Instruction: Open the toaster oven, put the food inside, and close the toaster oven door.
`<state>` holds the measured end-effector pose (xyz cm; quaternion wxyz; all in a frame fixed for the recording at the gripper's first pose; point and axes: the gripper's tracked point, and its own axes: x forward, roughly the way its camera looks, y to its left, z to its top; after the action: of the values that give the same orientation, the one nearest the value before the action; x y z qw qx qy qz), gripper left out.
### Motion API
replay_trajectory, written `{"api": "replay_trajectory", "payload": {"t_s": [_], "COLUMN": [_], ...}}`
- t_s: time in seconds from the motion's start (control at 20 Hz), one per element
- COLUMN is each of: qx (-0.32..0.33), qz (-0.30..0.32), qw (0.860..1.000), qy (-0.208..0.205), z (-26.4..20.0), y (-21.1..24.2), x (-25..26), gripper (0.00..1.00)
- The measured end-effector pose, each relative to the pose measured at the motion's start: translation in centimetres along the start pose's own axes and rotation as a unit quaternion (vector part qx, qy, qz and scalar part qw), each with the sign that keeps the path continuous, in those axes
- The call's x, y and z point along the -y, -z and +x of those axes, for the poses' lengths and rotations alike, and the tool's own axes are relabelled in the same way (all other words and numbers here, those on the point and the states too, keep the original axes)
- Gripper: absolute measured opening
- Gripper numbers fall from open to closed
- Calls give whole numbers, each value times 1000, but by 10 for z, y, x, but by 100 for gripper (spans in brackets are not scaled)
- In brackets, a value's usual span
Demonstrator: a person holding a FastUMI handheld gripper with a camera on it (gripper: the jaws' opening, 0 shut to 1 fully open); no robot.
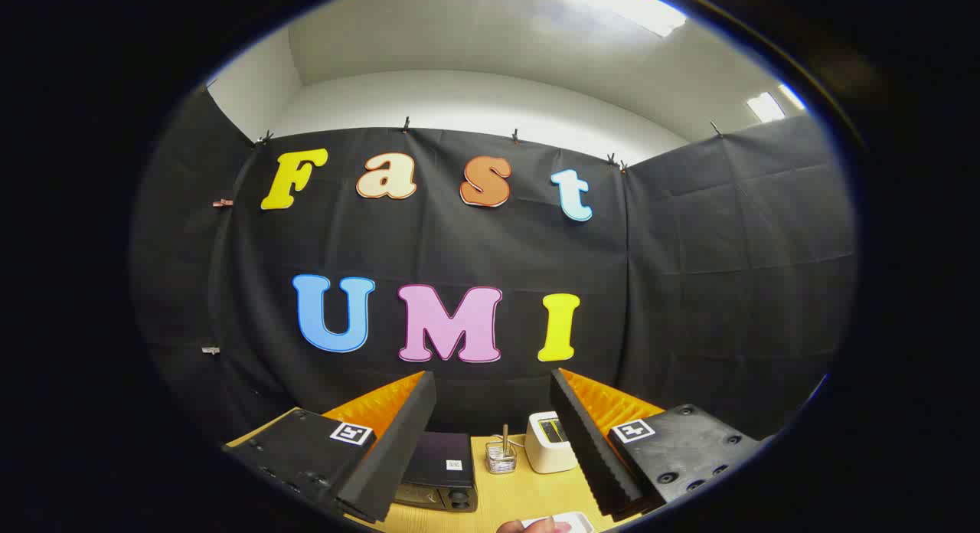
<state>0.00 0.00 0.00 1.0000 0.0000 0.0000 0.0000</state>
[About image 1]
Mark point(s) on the white square plate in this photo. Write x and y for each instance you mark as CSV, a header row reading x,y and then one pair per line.
x,y
576,521

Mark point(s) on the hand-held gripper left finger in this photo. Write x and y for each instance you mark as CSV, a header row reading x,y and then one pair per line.
x,y
394,441

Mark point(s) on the white bread toaster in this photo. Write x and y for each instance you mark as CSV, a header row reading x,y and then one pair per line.
x,y
542,449

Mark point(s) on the ceiling light panel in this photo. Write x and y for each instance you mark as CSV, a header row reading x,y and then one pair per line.
x,y
766,106

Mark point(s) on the black toaster oven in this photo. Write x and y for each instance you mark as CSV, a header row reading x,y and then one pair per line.
x,y
440,456

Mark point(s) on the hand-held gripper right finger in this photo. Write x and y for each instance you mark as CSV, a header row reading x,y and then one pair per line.
x,y
586,441

